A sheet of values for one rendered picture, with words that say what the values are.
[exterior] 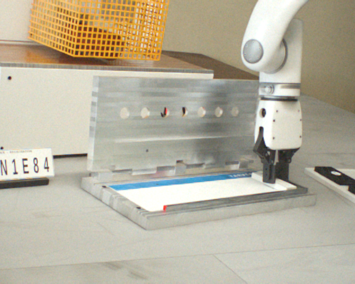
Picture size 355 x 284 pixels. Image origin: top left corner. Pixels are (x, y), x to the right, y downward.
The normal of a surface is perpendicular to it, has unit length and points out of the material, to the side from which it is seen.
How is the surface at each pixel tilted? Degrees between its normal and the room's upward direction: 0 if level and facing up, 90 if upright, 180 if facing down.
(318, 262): 0
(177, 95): 83
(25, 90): 90
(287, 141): 77
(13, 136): 90
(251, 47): 87
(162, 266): 0
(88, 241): 0
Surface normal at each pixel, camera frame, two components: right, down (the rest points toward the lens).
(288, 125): 0.65, 0.09
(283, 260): 0.17, -0.95
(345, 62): 0.47, 0.30
